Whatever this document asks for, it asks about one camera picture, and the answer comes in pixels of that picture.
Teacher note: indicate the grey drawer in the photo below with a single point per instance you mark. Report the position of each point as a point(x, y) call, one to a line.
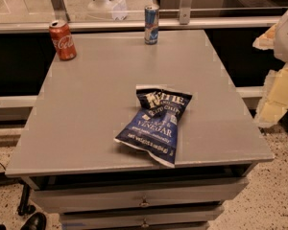
point(140, 217)
point(139, 195)

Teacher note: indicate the blue redbull can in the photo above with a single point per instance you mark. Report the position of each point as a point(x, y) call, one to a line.
point(151, 24)

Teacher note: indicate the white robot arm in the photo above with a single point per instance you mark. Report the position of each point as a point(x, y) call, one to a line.
point(281, 39)

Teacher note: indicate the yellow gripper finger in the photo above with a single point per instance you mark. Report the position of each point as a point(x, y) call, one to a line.
point(274, 102)
point(267, 40)

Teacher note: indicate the black shoe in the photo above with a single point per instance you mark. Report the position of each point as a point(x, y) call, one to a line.
point(36, 221)

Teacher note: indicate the lower grey drawer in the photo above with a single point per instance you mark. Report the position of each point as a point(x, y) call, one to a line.
point(140, 217)

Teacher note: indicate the blue kettle chip bag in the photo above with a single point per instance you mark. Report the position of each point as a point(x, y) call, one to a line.
point(154, 128)

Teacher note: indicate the white pedestal base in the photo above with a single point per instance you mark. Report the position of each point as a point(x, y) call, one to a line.
point(109, 10)

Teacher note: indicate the upper grey drawer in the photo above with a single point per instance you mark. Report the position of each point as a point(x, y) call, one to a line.
point(139, 195)

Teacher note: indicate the red coca-cola can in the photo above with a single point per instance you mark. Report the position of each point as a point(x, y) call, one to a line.
point(62, 39)

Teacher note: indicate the black caster leg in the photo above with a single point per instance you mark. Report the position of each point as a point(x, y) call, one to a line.
point(24, 207)

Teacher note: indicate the metal railing frame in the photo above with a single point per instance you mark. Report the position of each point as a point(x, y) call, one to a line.
point(34, 15)

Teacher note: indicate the grey drawer cabinet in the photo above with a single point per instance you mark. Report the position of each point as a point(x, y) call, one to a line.
point(68, 141)

